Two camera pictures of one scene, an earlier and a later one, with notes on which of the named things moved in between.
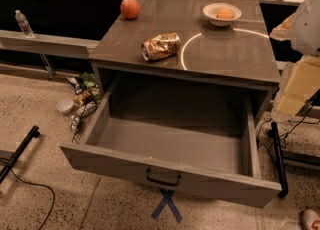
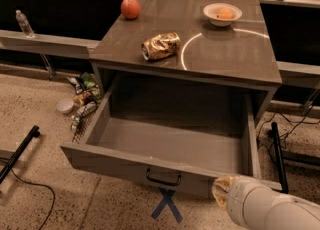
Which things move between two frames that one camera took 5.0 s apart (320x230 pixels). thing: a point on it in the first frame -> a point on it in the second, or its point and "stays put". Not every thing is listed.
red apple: (130, 8) stays put
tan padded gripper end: (309, 29) -> (237, 194)
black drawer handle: (162, 181) stays put
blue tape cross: (167, 195) stays put
